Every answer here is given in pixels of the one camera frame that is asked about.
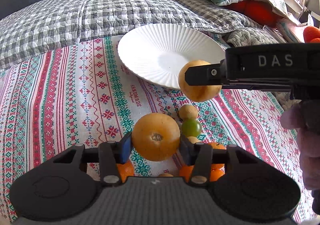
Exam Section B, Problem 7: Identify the small tan longan fruit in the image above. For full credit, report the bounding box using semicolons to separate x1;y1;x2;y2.
178;105;199;120

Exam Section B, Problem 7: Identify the patterned red green tablecloth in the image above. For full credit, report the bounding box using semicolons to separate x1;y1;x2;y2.
1;37;303;223

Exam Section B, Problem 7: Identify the orange tomato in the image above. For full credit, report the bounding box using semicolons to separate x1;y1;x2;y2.
179;165;194;183
210;169;225;182

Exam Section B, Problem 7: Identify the red cushion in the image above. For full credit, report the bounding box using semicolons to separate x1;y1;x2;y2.
225;0;283;28

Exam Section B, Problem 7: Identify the white ribbed plate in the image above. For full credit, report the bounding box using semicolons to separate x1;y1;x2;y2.
118;23;225;89

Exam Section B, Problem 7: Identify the large yellow passion fruit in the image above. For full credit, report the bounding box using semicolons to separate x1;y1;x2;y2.
132;113;180;162

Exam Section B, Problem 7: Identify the gloved right hand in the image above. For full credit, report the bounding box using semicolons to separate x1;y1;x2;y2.
280;103;319;190

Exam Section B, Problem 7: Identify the grey white checkered quilt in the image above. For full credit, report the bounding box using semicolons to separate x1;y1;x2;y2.
1;0;261;70

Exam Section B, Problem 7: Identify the orange mandarin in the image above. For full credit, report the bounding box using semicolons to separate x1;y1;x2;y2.
209;142;226;170
117;160;135;183

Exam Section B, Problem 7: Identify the green tomato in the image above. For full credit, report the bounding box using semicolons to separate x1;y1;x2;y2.
181;119;202;137

